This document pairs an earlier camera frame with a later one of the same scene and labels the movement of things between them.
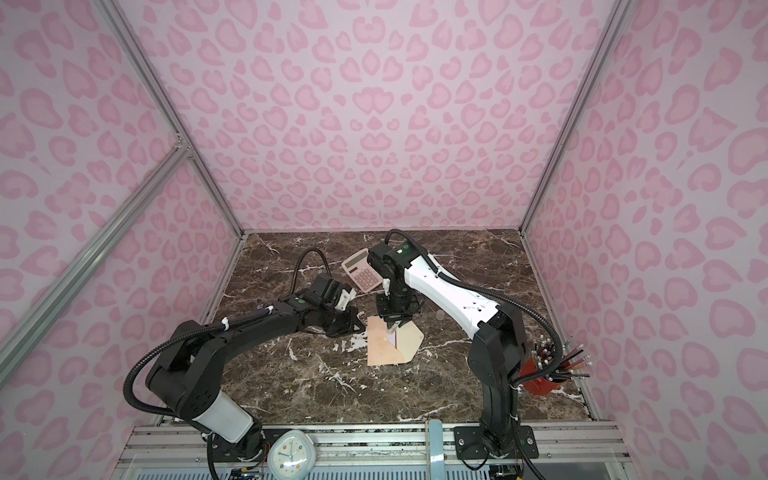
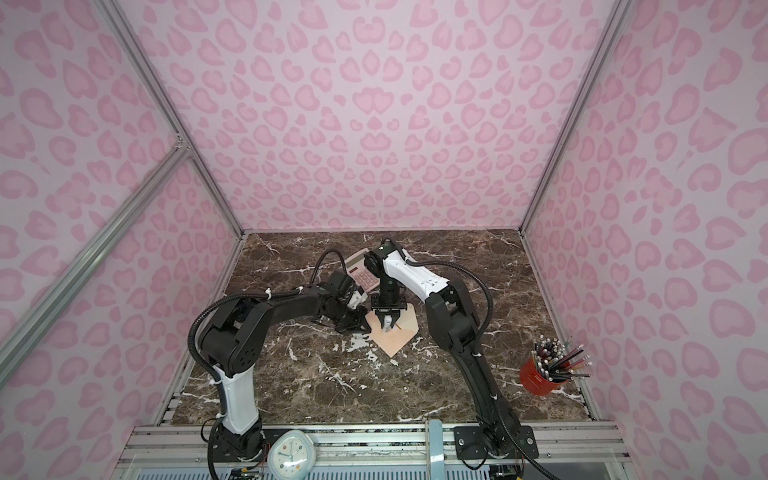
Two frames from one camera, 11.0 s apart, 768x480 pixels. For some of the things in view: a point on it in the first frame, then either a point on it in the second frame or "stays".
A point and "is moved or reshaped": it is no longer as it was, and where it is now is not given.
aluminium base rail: (377, 452) stays
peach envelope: (408, 340) is moved or reshaped
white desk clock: (292, 456) stays
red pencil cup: (544, 353) stays
